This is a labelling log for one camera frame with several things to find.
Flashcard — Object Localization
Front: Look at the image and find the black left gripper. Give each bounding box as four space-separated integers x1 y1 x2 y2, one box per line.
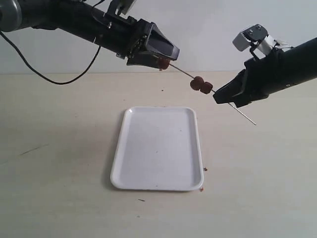
99 13 180 69

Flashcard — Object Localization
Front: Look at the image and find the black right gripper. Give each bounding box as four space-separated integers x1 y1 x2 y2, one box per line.
213 49 297 108

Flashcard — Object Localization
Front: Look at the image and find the red fruit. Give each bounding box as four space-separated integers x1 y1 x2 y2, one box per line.
158 58 170 70
190 76 204 91
200 81 213 94

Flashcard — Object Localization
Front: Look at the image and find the thin metal skewer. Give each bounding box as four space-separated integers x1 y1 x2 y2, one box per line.
169 63 257 126

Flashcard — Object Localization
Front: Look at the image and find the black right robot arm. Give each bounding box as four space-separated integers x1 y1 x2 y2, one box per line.
213 38 317 108

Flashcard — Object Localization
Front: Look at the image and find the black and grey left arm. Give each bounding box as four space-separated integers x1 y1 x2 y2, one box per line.
0 0 179 68

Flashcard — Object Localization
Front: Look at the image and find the white plastic tray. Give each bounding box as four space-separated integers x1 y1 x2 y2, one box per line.
110 106 204 191

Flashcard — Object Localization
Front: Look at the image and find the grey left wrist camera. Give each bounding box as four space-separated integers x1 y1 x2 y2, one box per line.
107 0 136 15

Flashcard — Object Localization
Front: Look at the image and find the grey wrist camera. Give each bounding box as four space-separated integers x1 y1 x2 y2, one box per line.
107 0 136 15
232 24 268 52

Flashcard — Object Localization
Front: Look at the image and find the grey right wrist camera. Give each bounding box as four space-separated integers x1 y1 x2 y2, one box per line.
232 24 268 52

